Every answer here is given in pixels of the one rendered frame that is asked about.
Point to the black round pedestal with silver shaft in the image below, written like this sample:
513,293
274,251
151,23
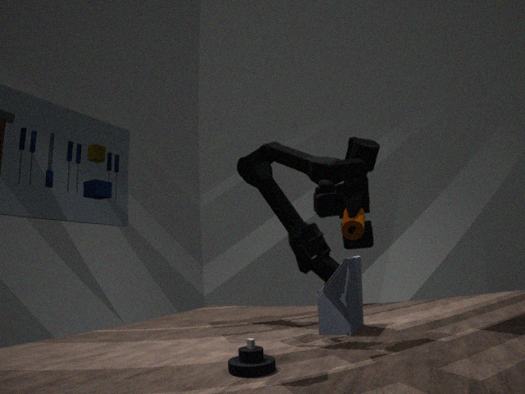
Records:
251,362

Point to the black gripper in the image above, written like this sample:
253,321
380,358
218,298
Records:
353,195

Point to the orange knob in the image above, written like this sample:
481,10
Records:
352,228

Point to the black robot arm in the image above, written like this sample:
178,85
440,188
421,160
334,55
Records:
306,240

